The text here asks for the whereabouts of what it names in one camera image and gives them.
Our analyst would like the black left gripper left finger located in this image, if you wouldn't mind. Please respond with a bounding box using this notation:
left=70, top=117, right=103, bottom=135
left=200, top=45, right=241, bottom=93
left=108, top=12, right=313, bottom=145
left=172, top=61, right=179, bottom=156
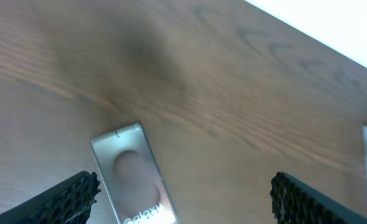
left=0, top=171, right=101, bottom=224

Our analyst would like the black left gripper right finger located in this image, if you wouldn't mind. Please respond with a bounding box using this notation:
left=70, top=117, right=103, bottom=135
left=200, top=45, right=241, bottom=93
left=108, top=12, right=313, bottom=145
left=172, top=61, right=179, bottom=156
left=269, top=172, right=367, bottom=224

